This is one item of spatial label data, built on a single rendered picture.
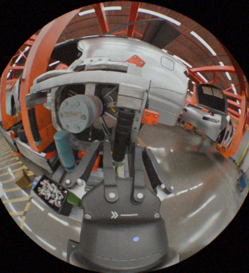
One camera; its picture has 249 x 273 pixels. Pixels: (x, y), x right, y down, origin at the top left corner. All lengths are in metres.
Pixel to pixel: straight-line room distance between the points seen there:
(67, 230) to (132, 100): 1.07
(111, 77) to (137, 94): 0.07
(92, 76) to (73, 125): 0.17
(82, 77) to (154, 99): 0.75
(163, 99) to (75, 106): 0.81
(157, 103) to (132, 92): 0.73
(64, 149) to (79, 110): 0.24
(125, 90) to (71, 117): 0.20
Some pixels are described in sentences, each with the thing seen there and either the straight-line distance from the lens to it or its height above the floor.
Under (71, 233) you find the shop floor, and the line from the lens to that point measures 1.00.
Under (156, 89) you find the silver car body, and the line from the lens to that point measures 0.87.
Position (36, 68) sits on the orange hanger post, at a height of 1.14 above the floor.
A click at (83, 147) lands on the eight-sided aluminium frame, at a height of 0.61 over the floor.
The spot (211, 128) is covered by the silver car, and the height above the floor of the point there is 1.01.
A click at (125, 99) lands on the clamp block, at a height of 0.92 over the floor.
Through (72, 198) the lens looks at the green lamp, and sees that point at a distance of 0.29.
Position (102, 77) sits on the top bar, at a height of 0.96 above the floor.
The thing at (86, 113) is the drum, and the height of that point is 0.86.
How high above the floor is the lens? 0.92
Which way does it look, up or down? 28 degrees down
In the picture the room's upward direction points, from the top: 11 degrees clockwise
